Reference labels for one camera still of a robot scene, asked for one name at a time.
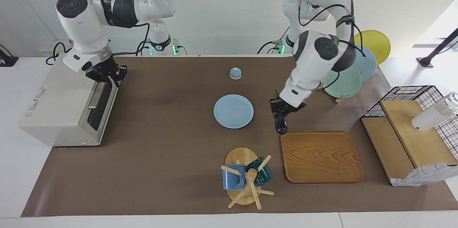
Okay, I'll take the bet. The mint green plate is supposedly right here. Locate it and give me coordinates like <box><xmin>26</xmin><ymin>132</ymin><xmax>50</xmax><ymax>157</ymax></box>
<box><xmin>322</xmin><ymin>64</ymin><xmax>362</xmax><ymax>98</ymax></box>

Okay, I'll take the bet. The large light blue plate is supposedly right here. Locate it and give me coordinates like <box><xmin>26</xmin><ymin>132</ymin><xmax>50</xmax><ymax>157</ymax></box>
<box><xmin>352</xmin><ymin>45</ymin><xmax>377</xmax><ymax>82</ymax></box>

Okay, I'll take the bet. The black bracket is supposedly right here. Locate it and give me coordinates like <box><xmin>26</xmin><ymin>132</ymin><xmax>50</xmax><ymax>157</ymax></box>
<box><xmin>0</xmin><ymin>44</ymin><xmax>19</xmax><ymax>67</ymax></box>

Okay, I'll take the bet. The black base cable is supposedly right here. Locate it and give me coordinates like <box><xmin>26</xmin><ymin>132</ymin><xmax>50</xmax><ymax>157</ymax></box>
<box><xmin>257</xmin><ymin>24</ymin><xmax>291</xmax><ymax>55</ymax></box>
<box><xmin>135</xmin><ymin>39</ymin><xmax>151</xmax><ymax>57</ymax></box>

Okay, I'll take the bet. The wooden mug tree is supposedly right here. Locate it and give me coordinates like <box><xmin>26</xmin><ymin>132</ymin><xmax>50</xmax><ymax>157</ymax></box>
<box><xmin>220</xmin><ymin>147</ymin><xmax>275</xmax><ymax>210</ymax></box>

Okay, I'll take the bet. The small light blue plate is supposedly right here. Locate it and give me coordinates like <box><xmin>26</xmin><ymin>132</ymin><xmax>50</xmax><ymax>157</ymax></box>
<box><xmin>214</xmin><ymin>94</ymin><xmax>254</xmax><ymax>129</ymax></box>

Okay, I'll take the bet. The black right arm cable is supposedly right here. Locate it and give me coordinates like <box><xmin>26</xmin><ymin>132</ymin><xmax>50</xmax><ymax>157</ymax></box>
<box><xmin>102</xmin><ymin>0</ymin><xmax>151</xmax><ymax>57</ymax></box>

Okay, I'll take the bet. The wooden shelf with wire mesh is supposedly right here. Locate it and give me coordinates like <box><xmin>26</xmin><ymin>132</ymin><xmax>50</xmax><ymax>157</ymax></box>
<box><xmin>391</xmin><ymin>162</ymin><xmax>458</xmax><ymax>187</ymax></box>

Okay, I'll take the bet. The white power strip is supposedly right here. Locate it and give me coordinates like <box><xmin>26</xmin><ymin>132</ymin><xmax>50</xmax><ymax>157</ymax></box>
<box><xmin>39</xmin><ymin>40</ymin><xmax>75</xmax><ymax>58</ymax></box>

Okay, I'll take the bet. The black power strip cable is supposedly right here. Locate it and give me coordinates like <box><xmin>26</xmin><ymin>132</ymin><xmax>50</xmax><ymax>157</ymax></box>
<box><xmin>45</xmin><ymin>42</ymin><xmax>74</xmax><ymax>66</ymax></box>

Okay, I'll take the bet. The black wire basket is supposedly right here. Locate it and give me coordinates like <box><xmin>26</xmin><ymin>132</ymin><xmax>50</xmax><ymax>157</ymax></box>
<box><xmin>361</xmin><ymin>85</ymin><xmax>458</xmax><ymax>160</ymax></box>

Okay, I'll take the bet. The white cup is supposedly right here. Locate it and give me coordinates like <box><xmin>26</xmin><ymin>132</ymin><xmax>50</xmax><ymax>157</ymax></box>
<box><xmin>411</xmin><ymin>92</ymin><xmax>458</xmax><ymax>132</ymax></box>

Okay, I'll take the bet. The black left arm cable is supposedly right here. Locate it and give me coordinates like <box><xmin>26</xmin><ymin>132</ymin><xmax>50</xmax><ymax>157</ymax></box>
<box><xmin>297</xmin><ymin>0</ymin><xmax>367</xmax><ymax>89</ymax></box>

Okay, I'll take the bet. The blue mug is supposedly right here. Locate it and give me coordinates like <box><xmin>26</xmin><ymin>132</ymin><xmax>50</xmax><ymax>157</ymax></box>
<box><xmin>222</xmin><ymin>164</ymin><xmax>247</xmax><ymax>190</ymax></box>

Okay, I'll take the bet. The oven door with metal handle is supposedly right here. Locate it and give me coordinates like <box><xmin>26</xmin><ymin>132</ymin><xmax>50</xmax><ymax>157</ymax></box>
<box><xmin>87</xmin><ymin>72</ymin><xmax>121</xmax><ymax>146</ymax></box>

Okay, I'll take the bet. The dark green mug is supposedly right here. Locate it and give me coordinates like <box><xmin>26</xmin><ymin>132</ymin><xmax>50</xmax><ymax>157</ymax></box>
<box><xmin>245</xmin><ymin>156</ymin><xmax>274</xmax><ymax>187</ymax></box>

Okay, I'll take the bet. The brown table mat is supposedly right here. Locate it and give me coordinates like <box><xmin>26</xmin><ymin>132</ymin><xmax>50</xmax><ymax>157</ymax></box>
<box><xmin>21</xmin><ymin>56</ymin><xmax>458</xmax><ymax>218</ymax></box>

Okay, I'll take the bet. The white toaster oven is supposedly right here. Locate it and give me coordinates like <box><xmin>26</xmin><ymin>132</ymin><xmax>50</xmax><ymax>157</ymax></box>
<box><xmin>19</xmin><ymin>54</ymin><xmax>121</xmax><ymax>147</ymax></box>

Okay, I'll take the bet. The yellow plate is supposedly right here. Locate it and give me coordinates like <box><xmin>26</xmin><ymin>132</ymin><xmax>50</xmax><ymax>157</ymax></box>
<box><xmin>354</xmin><ymin>30</ymin><xmax>391</xmax><ymax>65</ymax></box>

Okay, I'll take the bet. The black stand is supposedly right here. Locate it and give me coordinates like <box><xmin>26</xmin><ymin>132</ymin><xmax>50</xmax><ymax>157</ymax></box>
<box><xmin>416</xmin><ymin>28</ymin><xmax>458</xmax><ymax>68</ymax></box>

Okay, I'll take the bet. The dark purple eggplant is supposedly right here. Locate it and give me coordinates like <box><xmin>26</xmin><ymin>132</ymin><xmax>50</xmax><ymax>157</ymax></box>
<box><xmin>273</xmin><ymin>91</ymin><xmax>289</xmax><ymax>135</ymax></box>

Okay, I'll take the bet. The wooden plate rack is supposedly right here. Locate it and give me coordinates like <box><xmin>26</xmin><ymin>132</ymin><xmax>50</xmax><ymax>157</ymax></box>
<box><xmin>317</xmin><ymin>82</ymin><xmax>345</xmax><ymax>104</ymax></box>

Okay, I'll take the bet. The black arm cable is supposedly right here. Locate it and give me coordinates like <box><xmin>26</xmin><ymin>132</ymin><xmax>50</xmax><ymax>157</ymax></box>
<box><xmin>297</xmin><ymin>0</ymin><xmax>367</xmax><ymax>89</ymax></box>
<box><xmin>102</xmin><ymin>0</ymin><xmax>151</xmax><ymax>57</ymax></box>

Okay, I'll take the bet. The wooden tray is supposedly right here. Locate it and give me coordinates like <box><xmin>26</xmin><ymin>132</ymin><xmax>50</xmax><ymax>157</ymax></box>
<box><xmin>280</xmin><ymin>131</ymin><xmax>365</xmax><ymax>184</ymax></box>

